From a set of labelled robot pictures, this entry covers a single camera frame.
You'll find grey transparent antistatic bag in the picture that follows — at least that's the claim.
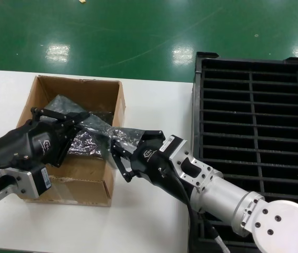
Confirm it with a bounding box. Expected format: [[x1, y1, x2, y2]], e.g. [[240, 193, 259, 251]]
[[43, 94, 146, 148]]

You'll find right wrist camera silver bracket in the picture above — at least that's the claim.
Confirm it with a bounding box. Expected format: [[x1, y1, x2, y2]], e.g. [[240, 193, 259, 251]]
[[159, 134, 214, 191]]

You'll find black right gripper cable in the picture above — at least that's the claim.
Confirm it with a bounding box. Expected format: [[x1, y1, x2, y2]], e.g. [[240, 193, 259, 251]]
[[173, 174, 230, 253]]

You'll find graphics card in antistatic bag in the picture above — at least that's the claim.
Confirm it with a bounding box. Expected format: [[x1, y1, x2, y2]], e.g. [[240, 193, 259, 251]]
[[90, 111, 114, 124], [67, 130, 110, 159]]

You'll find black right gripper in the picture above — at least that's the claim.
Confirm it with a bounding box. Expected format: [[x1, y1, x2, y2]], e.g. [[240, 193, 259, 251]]
[[111, 130, 192, 209]]

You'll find wrist camera silver bracket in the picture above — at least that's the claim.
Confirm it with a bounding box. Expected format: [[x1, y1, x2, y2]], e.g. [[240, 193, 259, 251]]
[[159, 134, 214, 191], [0, 163, 52, 209]]

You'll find left wrist camera silver bracket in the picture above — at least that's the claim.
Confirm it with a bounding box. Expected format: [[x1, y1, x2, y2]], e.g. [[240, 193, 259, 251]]
[[0, 163, 52, 209]]

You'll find brown cardboard box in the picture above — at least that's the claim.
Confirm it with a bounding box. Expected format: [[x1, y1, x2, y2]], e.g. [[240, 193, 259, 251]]
[[16, 75, 126, 208]]

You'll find black slotted plastic container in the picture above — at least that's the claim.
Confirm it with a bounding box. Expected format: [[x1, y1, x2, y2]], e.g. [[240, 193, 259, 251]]
[[190, 51, 298, 250]]

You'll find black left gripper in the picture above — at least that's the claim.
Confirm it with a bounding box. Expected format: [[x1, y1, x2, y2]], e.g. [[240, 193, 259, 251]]
[[0, 106, 91, 169]]

